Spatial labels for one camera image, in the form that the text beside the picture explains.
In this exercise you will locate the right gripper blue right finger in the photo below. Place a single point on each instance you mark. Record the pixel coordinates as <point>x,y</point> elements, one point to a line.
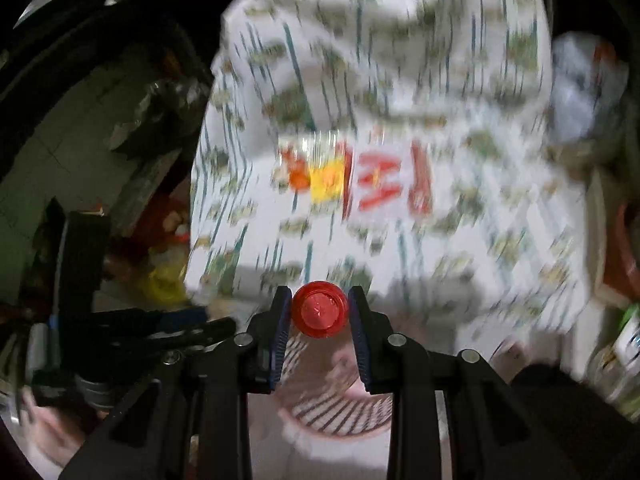
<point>376,357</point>

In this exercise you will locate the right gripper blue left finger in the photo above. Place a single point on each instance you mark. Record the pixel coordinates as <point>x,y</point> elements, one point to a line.
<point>269,330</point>

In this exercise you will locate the red bottle cap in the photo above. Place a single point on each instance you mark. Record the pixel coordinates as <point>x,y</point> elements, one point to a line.
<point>319,309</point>

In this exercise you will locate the white red M paper bag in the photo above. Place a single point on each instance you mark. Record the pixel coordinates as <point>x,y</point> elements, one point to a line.
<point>389,181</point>

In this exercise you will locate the orange bottle cap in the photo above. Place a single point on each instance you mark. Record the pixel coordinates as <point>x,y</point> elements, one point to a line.
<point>299,179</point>

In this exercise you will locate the yellow snack packet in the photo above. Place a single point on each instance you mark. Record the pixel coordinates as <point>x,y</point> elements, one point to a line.
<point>327,180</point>

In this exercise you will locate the large chicken wing wrapper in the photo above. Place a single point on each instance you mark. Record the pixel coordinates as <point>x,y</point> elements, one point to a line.
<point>306,150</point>

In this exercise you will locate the person hand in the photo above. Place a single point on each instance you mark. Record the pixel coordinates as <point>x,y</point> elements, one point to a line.
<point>53,436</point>

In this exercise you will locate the pink plastic basket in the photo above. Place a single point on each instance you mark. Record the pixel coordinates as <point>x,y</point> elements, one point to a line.
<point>320,389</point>

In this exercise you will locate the yellow plastic bag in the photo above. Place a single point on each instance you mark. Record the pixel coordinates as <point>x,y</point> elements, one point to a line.
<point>163,282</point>

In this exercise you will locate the red bowl of eggs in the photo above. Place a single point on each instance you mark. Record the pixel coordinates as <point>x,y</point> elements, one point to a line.
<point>164,224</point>

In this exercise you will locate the cat print white cloth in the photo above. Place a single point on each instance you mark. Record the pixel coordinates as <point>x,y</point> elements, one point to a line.
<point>471,80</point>

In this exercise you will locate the blue white plastic bag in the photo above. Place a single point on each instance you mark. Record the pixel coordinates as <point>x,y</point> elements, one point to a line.
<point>589,82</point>

